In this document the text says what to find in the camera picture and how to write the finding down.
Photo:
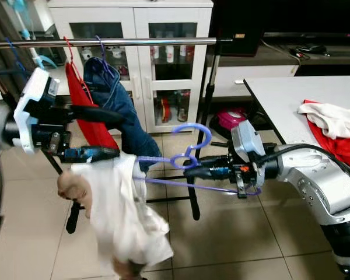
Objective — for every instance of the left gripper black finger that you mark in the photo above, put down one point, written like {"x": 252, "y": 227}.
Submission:
{"x": 96, "y": 154}
{"x": 99, "y": 114}

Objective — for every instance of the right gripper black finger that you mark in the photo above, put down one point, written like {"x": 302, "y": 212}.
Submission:
{"x": 213, "y": 164}
{"x": 207, "y": 175}

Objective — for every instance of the purple plastic hanger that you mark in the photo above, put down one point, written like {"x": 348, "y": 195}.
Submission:
{"x": 193, "y": 125}

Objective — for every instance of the white garment with tan trim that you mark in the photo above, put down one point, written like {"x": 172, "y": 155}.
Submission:
{"x": 122, "y": 221}

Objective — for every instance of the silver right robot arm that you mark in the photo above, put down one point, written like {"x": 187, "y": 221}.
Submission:
{"x": 321, "y": 181}

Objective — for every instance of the blue thin hanger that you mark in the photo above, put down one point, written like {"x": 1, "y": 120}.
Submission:
{"x": 14, "y": 55}
{"x": 104, "y": 55}

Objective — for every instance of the red thin hanger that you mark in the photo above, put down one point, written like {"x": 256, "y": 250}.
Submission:
{"x": 70, "y": 52}

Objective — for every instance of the blue denim jeans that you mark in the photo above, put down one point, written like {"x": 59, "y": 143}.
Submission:
{"x": 114, "y": 93}

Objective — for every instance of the red hanging garment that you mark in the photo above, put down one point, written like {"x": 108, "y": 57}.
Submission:
{"x": 79, "y": 87}

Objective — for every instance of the pink round appliance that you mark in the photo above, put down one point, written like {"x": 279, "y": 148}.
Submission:
{"x": 230, "y": 118}

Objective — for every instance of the light blue plastic tool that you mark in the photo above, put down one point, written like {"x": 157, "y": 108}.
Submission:
{"x": 45, "y": 61}

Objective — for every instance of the white low tv cabinet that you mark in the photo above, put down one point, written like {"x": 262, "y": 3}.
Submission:
{"x": 256, "y": 79}

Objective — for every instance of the white glass door cabinet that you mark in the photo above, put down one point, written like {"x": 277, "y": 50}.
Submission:
{"x": 137, "y": 17}

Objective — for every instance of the black television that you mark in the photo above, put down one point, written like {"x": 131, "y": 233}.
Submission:
{"x": 239, "y": 23}

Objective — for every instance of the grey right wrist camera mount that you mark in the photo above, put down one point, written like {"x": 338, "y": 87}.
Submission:
{"x": 245, "y": 140}

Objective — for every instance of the black clothes rack frame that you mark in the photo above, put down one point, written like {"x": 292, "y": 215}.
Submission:
{"x": 209, "y": 93}

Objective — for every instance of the steel clothes rack rail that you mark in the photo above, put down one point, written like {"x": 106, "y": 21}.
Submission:
{"x": 134, "y": 42}

